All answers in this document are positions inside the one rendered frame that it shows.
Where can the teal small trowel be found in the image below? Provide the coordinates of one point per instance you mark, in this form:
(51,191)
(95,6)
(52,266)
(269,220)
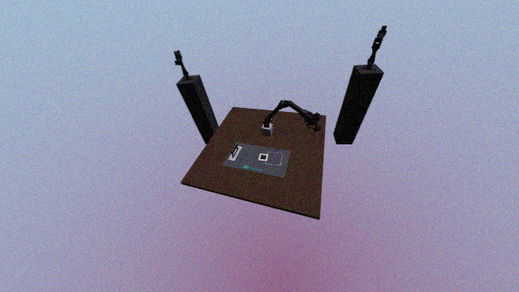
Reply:
(247,167)

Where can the white square tile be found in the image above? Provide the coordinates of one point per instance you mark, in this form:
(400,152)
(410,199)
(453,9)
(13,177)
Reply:
(263,157)

